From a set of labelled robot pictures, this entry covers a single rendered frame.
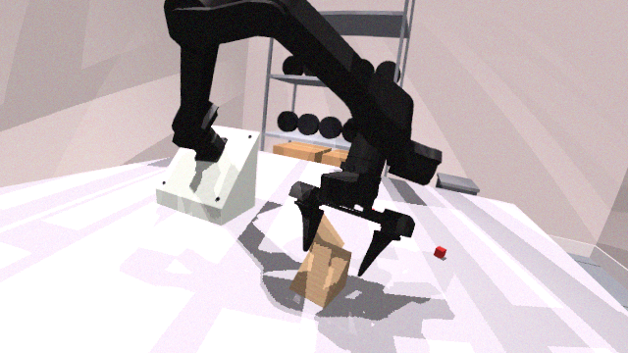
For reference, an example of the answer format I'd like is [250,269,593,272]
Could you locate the small red block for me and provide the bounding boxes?
[434,246,446,259]

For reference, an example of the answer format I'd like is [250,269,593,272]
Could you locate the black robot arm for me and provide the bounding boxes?
[164,0,443,207]

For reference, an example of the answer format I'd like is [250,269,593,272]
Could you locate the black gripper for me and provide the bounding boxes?
[288,157,415,277]

